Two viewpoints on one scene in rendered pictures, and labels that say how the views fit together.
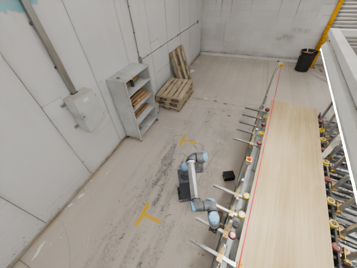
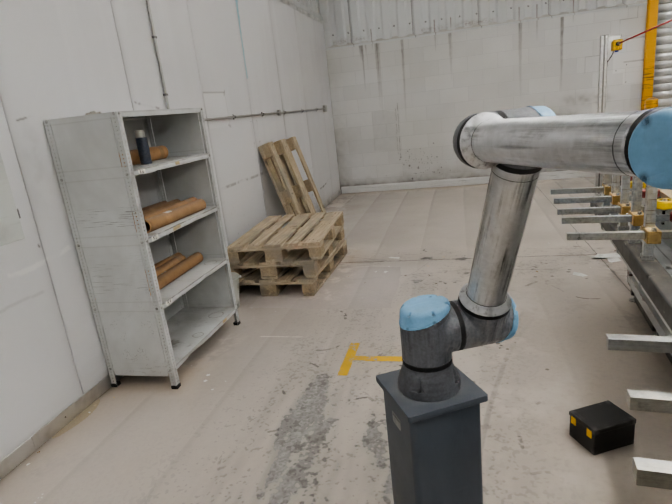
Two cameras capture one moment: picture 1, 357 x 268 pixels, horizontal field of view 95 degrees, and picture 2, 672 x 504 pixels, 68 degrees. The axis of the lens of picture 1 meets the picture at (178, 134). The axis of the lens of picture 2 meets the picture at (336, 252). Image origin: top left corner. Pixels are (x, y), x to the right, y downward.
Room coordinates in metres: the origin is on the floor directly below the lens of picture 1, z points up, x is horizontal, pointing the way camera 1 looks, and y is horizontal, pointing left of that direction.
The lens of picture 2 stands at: (0.14, 0.40, 1.44)
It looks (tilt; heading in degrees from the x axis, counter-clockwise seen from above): 16 degrees down; 350
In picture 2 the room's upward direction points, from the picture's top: 6 degrees counter-clockwise
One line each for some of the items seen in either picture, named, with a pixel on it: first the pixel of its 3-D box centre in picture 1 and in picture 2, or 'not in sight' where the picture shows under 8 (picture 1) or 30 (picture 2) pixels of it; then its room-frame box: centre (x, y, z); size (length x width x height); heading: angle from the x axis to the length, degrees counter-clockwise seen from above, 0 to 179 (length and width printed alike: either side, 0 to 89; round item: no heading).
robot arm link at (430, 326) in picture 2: (186, 168); (428, 328); (1.43, -0.09, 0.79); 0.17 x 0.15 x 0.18; 90
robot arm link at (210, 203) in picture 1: (210, 206); not in sight; (0.62, -0.25, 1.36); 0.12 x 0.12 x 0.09; 0
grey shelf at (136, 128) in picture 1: (136, 103); (159, 240); (3.34, 0.93, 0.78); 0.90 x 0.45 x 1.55; 155
